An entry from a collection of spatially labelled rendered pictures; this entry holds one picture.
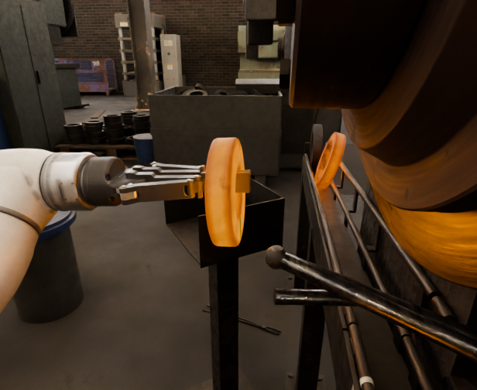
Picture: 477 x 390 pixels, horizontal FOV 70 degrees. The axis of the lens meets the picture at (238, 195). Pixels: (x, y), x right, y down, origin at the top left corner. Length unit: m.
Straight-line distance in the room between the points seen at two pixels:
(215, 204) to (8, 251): 0.28
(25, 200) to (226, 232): 0.29
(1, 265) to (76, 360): 0.98
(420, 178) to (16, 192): 0.50
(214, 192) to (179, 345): 1.05
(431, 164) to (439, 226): 0.05
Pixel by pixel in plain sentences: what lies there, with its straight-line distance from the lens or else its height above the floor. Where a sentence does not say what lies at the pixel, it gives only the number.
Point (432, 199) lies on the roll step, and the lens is 0.18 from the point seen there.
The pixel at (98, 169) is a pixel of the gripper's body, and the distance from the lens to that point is 0.52.
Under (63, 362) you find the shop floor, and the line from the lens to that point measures 1.49.
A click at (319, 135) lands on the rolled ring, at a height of 0.74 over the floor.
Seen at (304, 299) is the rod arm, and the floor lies 0.87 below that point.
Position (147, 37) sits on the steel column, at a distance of 7.14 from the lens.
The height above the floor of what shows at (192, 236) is 0.60.
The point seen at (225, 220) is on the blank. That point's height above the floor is 0.82.
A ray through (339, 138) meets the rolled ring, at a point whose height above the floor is 0.78.
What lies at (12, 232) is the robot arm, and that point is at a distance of 0.55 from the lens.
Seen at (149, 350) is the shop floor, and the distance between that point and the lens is 1.43.
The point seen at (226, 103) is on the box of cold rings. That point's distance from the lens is 2.66.
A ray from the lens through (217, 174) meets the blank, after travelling 0.42.
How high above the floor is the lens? 1.01
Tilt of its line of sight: 22 degrees down
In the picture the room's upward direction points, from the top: straight up
